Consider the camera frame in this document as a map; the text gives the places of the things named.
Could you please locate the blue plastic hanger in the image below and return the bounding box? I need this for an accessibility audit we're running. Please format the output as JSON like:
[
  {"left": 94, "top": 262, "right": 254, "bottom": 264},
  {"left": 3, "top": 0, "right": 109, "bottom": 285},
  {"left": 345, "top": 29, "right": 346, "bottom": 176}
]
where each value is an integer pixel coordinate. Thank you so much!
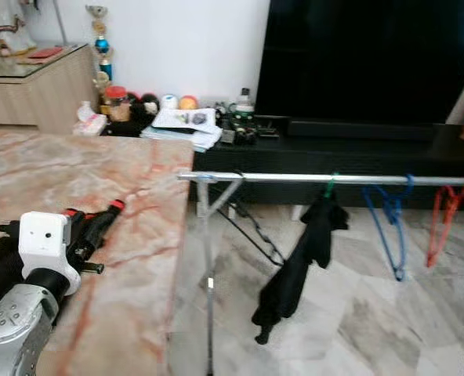
[{"left": 362, "top": 174, "right": 415, "bottom": 281}]

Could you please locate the red plastic hanger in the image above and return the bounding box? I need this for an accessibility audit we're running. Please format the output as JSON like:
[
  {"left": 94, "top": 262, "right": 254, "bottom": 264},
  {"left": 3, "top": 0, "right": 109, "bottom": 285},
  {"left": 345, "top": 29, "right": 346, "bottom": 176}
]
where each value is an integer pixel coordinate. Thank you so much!
[{"left": 426, "top": 175, "right": 464, "bottom": 269}]

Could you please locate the green plastic hanger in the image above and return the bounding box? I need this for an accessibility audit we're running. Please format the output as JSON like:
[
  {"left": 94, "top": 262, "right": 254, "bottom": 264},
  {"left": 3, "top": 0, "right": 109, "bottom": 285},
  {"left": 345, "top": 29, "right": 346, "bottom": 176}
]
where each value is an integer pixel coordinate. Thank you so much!
[{"left": 324, "top": 172, "right": 339, "bottom": 198}]

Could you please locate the marble pattern folding table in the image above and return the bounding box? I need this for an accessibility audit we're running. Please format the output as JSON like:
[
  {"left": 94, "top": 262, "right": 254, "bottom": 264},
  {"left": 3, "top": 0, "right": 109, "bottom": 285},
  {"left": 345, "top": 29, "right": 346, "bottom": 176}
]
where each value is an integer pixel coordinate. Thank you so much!
[{"left": 0, "top": 129, "right": 195, "bottom": 376}]

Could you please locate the pink tissue box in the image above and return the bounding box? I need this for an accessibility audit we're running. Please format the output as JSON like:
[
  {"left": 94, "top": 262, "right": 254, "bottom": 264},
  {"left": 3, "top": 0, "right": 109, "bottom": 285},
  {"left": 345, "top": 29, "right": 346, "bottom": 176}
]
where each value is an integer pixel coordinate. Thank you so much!
[{"left": 73, "top": 100, "right": 109, "bottom": 136}]

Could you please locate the red lidded snack jar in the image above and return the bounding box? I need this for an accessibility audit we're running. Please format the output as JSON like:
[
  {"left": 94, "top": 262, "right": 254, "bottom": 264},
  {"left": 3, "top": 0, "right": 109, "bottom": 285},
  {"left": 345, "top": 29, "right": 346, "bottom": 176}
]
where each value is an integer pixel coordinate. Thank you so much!
[{"left": 103, "top": 85, "right": 131, "bottom": 122}]

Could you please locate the white paper stack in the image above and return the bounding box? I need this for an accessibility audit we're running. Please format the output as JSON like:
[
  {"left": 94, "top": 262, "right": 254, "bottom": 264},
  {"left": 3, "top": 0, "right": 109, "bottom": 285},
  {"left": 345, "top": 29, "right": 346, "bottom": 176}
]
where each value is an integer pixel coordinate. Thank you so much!
[{"left": 140, "top": 107, "right": 223, "bottom": 152}]

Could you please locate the black mouse plush toy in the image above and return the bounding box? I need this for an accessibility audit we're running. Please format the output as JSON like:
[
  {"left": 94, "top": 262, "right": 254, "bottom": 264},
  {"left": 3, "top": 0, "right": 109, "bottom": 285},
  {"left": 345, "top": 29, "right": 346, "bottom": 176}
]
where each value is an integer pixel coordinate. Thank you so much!
[{"left": 129, "top": 92, "right": 161, "bottom": 118}]

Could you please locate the light wood cabinet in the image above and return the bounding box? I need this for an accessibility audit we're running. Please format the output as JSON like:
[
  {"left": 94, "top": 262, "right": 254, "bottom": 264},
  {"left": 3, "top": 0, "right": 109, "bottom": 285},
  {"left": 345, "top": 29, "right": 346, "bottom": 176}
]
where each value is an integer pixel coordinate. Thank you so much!
[{"left": 0, "top": 43, "right": 100, "bottom": 132}]

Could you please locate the red flat box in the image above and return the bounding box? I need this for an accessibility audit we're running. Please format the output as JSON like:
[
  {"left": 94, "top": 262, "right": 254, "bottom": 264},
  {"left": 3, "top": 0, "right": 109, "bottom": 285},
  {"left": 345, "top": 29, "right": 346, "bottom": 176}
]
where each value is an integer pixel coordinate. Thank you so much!
[{"left": 24, "top": 45, "right": 64, "bottom": 60}]

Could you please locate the gold and blue trophy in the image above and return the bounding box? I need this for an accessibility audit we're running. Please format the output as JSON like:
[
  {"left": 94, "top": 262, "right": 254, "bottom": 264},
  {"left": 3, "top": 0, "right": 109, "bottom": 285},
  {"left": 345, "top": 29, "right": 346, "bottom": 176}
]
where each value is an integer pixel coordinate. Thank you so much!
[{"left": 85, "top": 4, "right": 115, "bottom": 91}]

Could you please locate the silver metal clothes rack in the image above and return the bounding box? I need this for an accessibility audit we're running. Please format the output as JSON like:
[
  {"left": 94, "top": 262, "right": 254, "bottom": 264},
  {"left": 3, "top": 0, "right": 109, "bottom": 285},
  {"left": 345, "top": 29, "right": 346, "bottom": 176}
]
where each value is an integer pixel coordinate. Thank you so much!
[{"left": 177, "top": 171, "right": 464, "bottom": 376}]

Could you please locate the black soundbar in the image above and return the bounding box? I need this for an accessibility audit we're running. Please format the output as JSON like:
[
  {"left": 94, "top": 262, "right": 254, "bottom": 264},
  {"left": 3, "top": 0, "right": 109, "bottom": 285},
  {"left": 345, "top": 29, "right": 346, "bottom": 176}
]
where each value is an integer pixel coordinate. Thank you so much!
[{"left": 287, "top": 119, "right": 444, "bottom": 142}]

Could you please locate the clear bottle with dark cap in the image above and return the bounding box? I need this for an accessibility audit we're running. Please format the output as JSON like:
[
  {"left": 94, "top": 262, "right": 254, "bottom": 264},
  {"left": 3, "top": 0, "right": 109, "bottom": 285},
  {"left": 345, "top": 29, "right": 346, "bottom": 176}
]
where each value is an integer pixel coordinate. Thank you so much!
[{"left": 236, "top": 88, "right": 255, "bottom": 118}]

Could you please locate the black shirt with green logo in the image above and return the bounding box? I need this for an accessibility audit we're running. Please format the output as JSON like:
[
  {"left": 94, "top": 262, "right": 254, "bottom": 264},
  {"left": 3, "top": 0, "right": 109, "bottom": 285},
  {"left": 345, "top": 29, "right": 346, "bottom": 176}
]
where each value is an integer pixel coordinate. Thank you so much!
[{"left": 252, "top": 192, "right": 350, "bottom": 345}]

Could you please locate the white robed figurine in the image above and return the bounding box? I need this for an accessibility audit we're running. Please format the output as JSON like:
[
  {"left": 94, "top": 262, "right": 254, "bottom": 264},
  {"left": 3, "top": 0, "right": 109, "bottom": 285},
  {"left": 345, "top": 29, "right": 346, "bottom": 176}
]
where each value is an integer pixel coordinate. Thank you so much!
[{"left": 0, "top": 0, "right": 38, "bottom": 57}]

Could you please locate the black flat screen television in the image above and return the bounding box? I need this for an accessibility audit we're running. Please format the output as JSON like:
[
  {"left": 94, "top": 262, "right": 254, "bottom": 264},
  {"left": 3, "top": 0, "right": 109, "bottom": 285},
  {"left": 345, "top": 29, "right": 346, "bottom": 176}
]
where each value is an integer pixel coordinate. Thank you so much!
[{"left": 256, "top": 0, "right": 464, "bottom": 126}]

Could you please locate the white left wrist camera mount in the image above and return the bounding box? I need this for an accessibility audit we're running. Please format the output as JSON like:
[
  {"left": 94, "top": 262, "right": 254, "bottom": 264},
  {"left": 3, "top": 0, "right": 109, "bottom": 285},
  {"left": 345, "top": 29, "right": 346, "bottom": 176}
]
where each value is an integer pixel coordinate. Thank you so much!
[{"left": 19, "top": 211, "right": 71, "bottom": 277}]

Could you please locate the thin black cord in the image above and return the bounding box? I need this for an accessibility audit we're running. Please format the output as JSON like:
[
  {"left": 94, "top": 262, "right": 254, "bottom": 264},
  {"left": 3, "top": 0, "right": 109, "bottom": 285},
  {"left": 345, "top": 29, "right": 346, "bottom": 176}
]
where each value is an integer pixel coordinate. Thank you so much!
[{"left": 216, "top": 202, "right": 286, "bottom": 267}]

